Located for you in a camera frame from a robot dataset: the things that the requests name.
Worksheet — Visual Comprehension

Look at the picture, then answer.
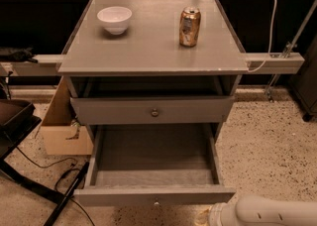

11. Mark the grey drawer cabinet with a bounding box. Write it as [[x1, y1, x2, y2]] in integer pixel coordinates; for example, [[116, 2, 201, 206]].
[[56, 0, 250, 143]]

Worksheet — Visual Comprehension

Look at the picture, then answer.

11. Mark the dark cabinet at right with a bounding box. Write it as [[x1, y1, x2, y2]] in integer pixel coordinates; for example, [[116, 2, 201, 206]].
[[289, 36, 317, 122]]

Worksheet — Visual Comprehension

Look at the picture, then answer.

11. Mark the black chair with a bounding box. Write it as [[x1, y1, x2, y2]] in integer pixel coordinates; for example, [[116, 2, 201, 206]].
[[0, 99, 63, 204]]

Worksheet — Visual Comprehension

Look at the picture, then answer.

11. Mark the black cable on floor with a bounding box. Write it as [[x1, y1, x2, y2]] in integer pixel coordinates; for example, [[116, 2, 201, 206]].
[[13, 145, 97, 226]]

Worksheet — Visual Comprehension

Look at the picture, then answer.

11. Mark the black stand leg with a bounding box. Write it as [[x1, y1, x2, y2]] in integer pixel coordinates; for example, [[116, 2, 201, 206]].
[[44, 162, 89, 226]]

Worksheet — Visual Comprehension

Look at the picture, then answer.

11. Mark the grey top drawer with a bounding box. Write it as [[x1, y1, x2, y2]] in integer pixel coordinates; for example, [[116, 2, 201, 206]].
[[70, 96, 234, 125]]

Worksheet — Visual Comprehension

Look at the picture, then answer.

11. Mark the grey drawer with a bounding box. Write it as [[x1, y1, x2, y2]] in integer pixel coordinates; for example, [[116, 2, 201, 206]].
[[75, 124, 235, 206], [70, 96, 234, 125]]

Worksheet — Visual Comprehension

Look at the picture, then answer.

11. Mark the cardboard box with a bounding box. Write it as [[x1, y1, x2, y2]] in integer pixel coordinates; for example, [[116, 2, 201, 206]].
[[40, 78, 93, 156]]

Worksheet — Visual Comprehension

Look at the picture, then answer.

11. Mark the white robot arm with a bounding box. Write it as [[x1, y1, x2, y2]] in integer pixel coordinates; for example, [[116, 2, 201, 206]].
[[194, 195, 317, 226]]

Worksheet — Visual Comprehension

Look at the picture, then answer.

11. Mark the white hanging cable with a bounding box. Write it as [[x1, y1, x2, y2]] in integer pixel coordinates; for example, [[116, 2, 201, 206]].
[[247, 0, 279, 73]]

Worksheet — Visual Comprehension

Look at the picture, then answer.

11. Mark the black bag on rail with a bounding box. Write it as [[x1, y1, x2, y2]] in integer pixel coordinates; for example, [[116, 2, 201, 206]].
[[0, 47, 38, 63]]

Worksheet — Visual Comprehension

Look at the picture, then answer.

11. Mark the dented gold soda can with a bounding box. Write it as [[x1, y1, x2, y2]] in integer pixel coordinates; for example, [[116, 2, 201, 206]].
[[179, 7, 201, 47]]

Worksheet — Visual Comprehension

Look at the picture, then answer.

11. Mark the white ceramic bowl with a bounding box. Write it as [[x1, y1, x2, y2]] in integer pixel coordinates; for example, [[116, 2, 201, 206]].
[[97, 6, 132, 35]]

